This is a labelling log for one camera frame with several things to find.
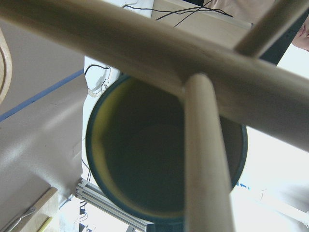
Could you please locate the dark blue mug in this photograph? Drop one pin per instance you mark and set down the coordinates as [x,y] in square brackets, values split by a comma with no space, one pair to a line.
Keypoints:
[162,158]

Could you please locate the wooden cup storage rack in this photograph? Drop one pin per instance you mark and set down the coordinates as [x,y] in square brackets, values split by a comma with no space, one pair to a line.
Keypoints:
[213,81]

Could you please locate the yellow plastic knife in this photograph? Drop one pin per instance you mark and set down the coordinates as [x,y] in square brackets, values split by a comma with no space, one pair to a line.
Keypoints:
[45,224]

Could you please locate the bamboo cutting board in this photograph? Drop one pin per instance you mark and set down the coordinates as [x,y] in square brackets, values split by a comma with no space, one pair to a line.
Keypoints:
[32,219]

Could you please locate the aluminium frame post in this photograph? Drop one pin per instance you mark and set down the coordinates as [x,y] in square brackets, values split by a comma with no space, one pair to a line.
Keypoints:
[93,195]

